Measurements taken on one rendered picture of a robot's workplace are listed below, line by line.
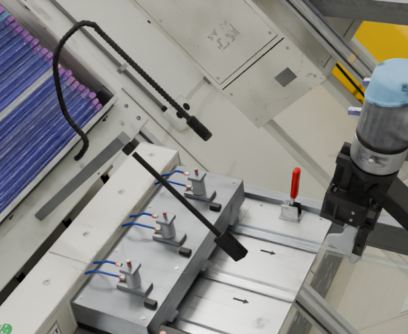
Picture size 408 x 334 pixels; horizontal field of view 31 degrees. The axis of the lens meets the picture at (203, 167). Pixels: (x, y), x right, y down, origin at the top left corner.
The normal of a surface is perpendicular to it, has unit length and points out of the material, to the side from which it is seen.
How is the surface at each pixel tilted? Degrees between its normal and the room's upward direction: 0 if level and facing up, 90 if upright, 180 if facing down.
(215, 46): 90
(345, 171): 90
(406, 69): 56
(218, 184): 45
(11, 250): 90
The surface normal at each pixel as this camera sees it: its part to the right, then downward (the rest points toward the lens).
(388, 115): -0.48, 0.51
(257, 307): -0.12, -0.77
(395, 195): 0.49, -0.42
